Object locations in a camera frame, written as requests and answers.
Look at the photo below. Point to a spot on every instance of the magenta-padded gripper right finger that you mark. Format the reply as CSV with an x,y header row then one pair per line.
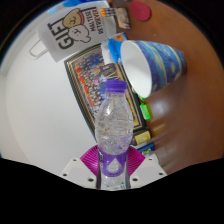
x,y
136,160

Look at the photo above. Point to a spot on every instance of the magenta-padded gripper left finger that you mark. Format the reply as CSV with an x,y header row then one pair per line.
x,y
89,159

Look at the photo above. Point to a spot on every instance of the clear purple-capped water bottle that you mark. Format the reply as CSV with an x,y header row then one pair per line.
x,y
114,133

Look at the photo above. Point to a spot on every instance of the small green packet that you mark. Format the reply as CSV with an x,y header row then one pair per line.
x,y
146,111
141,97

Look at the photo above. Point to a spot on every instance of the framed group photo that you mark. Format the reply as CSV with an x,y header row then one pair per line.
x,y
88,83

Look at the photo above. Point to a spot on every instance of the blue starry paper cup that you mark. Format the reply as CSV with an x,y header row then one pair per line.
x,y
160,65

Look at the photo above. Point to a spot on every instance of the blue tissue pack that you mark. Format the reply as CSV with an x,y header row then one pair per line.
x,y
115,46

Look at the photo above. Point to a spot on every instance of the white printed paper gift bag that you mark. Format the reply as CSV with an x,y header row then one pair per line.
x,y
70,33

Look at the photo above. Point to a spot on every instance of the flat round red coaster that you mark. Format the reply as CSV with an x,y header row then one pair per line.
x,y
140,10

